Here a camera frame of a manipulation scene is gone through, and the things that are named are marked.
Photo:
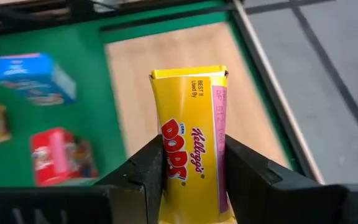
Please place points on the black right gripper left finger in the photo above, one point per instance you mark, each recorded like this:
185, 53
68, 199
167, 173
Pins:
129, 199

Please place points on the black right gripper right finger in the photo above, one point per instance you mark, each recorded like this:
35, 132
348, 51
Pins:
275, 199

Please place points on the red Froot Loops cereal box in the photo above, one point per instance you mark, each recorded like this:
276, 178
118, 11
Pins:
57, 155

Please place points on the blue Rice Krispies cereal box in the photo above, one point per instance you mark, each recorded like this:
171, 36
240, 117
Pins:
26, 71

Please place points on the wooden shelf with black legs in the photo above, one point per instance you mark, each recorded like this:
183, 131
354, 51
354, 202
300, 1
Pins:
135, 93

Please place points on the green table mat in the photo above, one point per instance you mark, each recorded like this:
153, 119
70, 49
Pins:
89, 93

